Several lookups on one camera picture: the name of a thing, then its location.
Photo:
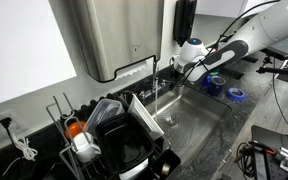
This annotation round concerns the dark blue plastic cup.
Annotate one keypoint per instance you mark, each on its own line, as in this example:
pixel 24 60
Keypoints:
pixel 216 86

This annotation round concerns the blue dish soap bottle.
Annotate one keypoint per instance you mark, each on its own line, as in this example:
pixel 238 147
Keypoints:
pixel 205 80

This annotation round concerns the black power plug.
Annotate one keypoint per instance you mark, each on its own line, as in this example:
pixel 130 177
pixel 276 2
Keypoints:
pixel 5 123

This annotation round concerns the stainless paper towel dispenser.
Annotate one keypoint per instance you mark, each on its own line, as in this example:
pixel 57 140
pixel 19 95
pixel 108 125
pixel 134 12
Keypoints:
pixel 117 33

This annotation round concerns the orange cup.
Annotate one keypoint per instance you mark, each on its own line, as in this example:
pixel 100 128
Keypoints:
pixel 74 128

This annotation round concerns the white wall power outlet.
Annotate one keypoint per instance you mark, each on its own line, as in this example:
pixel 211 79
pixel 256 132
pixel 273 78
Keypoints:
pixel 15 120

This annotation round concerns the black plastic food container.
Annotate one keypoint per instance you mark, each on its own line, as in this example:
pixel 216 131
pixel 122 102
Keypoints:
pixel 124 143

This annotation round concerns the black wall soap dispenser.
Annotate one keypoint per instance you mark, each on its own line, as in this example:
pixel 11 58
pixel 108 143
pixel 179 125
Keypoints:
pixel 184 20

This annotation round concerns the white wall board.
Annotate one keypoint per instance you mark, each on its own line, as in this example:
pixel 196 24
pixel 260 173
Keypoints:
pixel 20 46

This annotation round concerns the black perforated board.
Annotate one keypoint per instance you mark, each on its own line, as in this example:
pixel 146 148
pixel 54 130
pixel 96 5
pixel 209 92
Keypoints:
pixel 267 160

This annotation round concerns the stainless steel sink basin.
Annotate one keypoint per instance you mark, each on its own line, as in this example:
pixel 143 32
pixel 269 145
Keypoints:
pixel 197 123

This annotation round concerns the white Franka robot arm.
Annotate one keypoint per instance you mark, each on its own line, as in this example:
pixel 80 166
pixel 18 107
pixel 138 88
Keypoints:
pixel 260 30

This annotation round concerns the white paper towel sheet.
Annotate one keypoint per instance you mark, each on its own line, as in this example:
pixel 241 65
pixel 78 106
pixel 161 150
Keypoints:
pixel 134 70

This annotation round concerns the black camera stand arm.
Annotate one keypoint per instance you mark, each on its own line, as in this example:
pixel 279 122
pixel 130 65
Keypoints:
pixel 279 71

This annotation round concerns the black utensil holder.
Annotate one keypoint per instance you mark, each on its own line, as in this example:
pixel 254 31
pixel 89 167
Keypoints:
pixel 167 165

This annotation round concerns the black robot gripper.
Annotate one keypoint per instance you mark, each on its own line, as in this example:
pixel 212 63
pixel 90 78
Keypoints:
pixel 176 78

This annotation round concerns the white rectangular plate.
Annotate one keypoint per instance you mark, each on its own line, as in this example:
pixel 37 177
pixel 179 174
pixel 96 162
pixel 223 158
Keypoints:
pixel 145 116

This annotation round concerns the blue tape roll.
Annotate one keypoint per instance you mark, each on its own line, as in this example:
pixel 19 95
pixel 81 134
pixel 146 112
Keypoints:
pixel 239 96

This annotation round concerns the white ceramic mug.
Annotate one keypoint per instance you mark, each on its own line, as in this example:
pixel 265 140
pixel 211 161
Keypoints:
pixel 84 148

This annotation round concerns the clear plastic container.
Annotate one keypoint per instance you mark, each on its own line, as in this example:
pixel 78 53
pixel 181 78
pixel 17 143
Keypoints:
pixel 102 115

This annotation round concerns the running water stream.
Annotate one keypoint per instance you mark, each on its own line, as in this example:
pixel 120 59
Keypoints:
pixel 156 101

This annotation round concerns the round metal sink drain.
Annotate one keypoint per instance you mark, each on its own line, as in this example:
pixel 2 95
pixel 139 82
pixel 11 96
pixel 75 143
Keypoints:
pixel 171 121

